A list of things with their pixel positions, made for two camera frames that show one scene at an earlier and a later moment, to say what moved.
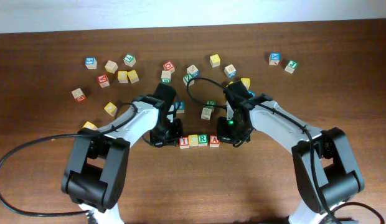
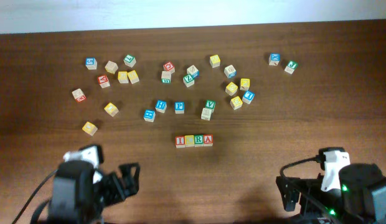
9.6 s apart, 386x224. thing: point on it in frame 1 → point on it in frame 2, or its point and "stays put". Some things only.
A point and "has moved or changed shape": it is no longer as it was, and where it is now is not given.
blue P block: x=181 y=109 stays put
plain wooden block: x=111 y=66 stays put
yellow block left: x=122 y=76 stays put
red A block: x=213 y=142 → x=208 y=140
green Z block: x=187 y=78 stays put
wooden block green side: x=165 y=76 stays put
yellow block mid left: x=111 y=109 stays put
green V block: x=210 y=102 stays put
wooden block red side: x=78 y=94 stays put
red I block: x=184 y=142 has moved or changed shape
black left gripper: x=156 y=141 → x=123 y=185
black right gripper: x=223 y=135 → x=309 y=186
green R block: x=202 y=139 has moved or changed shape
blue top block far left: x=91 y=63 stays put
